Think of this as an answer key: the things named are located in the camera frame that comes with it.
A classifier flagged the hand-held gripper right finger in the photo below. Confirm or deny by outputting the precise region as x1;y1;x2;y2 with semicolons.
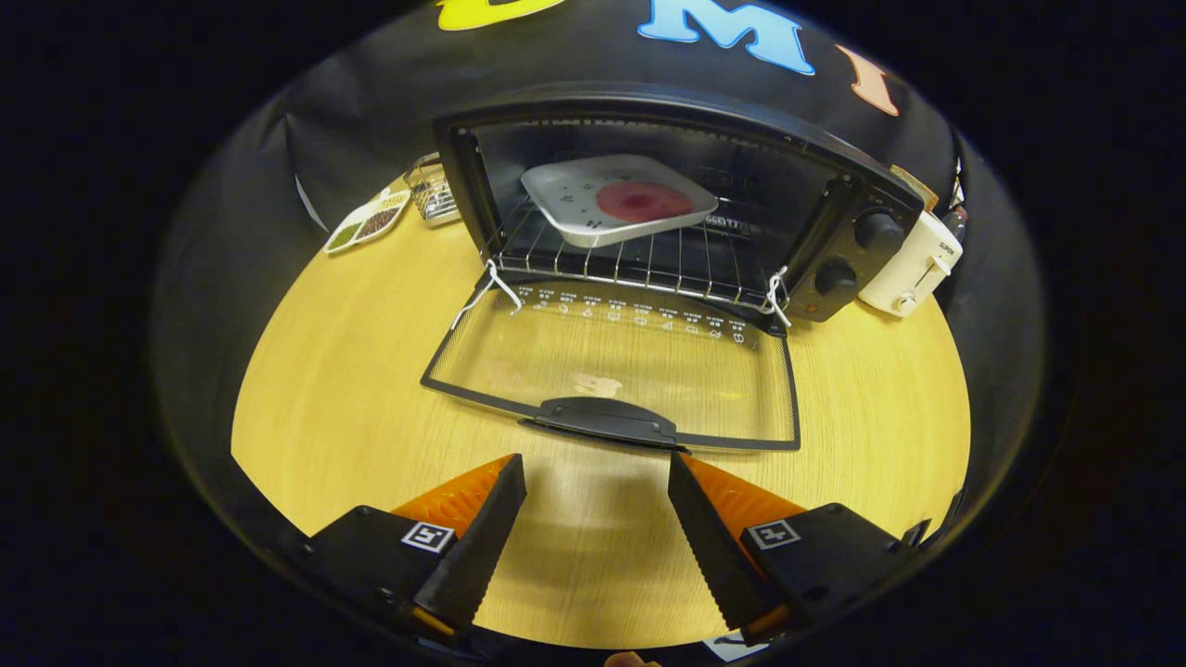
667;451;914;645

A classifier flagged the brown bread slice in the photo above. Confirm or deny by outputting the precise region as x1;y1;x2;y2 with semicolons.
891;165;939;212

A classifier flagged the white flat object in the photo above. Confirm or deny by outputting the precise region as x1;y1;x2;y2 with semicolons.
701;634;770;664

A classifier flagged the black backdrop cloth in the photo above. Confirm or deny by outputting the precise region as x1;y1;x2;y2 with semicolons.
153;0;1039;557

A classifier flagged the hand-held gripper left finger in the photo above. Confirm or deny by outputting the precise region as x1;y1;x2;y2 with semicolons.
301;453;527;640

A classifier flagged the white divided dish with grains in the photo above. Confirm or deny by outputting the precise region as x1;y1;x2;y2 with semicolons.
323;185;412;256

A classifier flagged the metal wire basket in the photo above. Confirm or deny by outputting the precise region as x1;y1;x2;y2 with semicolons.
405;153;461;229

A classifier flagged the white square plate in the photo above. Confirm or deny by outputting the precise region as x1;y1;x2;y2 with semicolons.
520;154;720;249

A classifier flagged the round pink ham slice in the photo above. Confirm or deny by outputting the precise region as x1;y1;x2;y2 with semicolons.
596;180;694;223

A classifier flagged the black toaster oven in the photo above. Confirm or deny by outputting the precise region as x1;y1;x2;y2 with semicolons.
422;82;926;455

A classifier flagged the white pop-up toaster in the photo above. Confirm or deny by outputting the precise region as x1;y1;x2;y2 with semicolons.
857;209;965;319

